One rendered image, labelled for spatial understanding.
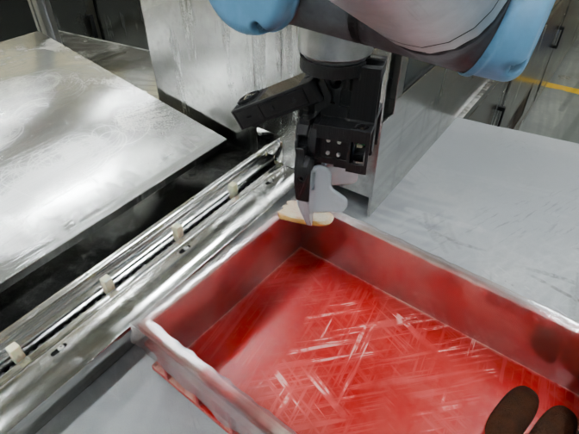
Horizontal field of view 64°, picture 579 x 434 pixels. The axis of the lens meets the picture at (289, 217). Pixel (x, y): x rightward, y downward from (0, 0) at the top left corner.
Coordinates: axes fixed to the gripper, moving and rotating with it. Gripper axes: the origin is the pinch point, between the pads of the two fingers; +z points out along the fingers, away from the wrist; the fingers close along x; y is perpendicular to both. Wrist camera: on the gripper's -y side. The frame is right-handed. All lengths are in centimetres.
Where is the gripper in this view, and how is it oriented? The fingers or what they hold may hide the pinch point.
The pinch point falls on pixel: (308, 205)
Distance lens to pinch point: 59.8
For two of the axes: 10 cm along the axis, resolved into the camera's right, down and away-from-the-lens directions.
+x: 3.2, -6.1, 7.3
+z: 0.0, 7.7, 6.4
